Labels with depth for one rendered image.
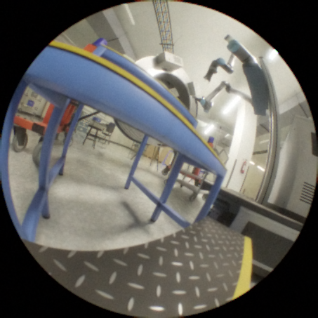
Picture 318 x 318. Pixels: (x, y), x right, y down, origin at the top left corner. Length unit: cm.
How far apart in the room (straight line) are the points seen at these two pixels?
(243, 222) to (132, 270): 44
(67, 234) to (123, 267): 30
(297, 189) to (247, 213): 30
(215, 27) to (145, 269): 408
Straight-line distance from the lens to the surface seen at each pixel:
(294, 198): 63
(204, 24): 396
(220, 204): 57
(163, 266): 18
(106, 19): 440
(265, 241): 54
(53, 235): 42
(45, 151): 34
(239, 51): 116
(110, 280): 15
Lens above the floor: 34
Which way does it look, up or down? 1 degrees down
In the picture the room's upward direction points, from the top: 22 degrees clockwise
